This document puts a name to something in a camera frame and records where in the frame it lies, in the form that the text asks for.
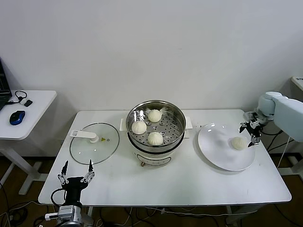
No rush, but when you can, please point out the black laptop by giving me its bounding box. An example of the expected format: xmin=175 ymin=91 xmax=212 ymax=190
xmin=0 ymin=56 xmax=12 ymax=112

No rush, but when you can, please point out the white side table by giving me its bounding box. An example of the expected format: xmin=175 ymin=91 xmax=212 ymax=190
xmin=0 ymin=89 xmax=58 ymax=195

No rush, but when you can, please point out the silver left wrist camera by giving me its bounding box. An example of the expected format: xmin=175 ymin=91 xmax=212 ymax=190
xmin=45 ymin=205 xmax=75 ymax=220

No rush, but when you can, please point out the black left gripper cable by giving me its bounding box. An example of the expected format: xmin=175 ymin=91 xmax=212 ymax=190
xmin=51 ymin=188 xmax=67 ymax=206

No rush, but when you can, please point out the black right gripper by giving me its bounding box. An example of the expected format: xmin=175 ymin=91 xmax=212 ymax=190
xmin=239 ymin=118 xmax=267 ymax=148

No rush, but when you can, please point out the white background desk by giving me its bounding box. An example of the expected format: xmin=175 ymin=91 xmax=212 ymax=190
xmin=291 ymin=75 xmax=303 ymax=90

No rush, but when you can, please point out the thin white hanging cable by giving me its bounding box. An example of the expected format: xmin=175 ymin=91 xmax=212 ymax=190
xmin=278 ymin=136 xmax=291 ymax=168

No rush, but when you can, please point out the blue computer mouse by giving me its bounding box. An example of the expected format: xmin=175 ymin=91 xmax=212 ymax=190
xmin=9 ymin=110 xmax=26 ymax=125

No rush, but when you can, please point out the white desk foot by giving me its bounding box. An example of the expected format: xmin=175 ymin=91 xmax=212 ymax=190
xmin=278 ymin=153 xmax=303 ymax=177

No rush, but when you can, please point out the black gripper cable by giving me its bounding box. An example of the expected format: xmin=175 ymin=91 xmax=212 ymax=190
xmin=51 ymin=188 xmax=67 ymax=206
xmin=260 ymin=129 xmax=282 ymax=137

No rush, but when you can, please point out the white round plate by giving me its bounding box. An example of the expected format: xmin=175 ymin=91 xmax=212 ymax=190
xmin=198 ymin=122 xmax=256 ymax=171

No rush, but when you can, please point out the white steamed baozi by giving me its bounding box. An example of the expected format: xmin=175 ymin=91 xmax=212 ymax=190
xmin=148 ymin=109 xmax=163 ymax=123
xmin=231 ymin=136 xmax=248 ymax=151
xmin=131 ymin=121 xmax=147 ymax=135
xmin=147 ymin=131 xmax=164 ymax=146

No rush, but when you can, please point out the stainless steel steamer basket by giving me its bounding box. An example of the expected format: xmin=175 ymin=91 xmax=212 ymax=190
xmin=120 ymin=100 xmax=194 ymax=148

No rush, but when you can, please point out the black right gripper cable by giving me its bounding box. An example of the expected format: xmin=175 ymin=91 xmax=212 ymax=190
xmin=260 ymin=129 xmax=282 ymax=137

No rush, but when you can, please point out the black cable white adapter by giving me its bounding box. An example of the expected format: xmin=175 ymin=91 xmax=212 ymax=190
xmin=6 ymin=90 xmax=28 ymax=105

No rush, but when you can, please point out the white electric pot base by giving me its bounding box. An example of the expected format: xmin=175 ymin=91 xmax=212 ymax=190
xmin=127 ymin=132 xmax=190 ymax=167

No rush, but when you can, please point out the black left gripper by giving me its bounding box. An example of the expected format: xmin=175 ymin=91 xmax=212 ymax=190
xmin=57 ymin=159 xmax=96 ymax=206

